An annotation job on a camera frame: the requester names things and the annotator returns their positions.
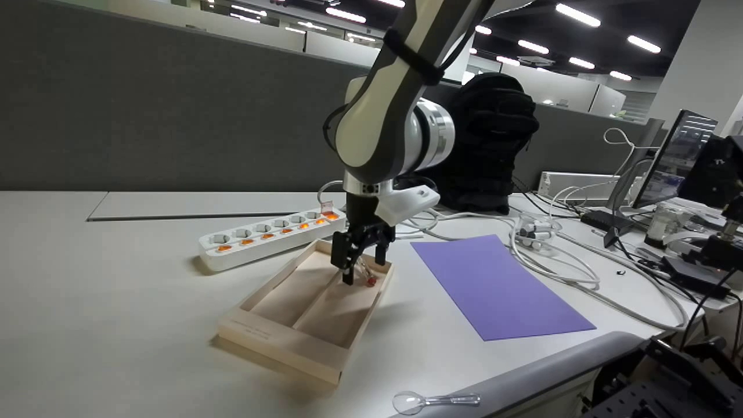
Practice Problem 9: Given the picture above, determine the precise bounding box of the black backpack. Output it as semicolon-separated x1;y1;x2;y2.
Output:
424;73;539;215

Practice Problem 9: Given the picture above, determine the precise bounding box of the purple paper sheet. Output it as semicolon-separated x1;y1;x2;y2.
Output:
412;238;592;341

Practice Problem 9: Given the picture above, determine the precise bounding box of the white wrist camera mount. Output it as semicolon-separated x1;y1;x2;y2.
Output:
374;186;439;226

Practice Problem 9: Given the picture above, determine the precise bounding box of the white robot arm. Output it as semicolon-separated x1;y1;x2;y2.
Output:
323;0;539;282

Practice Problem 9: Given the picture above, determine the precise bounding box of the pen with red cap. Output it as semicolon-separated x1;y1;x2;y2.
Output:
362;267;377;289

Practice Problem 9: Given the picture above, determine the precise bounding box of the clear plastic spoon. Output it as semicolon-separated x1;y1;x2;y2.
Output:
393;391;480;417

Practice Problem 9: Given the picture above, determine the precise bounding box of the white cable bundle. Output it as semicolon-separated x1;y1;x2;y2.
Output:
316;180;690;334

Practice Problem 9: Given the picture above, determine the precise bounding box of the white power strip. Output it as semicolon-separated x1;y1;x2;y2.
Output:
197;210;345;272

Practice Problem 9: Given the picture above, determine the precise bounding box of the computer monitor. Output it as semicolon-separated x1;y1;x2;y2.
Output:
633;109;718;210

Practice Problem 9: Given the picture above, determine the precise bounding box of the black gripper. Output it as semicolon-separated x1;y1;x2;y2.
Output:
331;196;394;286

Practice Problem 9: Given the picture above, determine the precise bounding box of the wooden tray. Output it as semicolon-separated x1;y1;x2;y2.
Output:
214;239;393;389

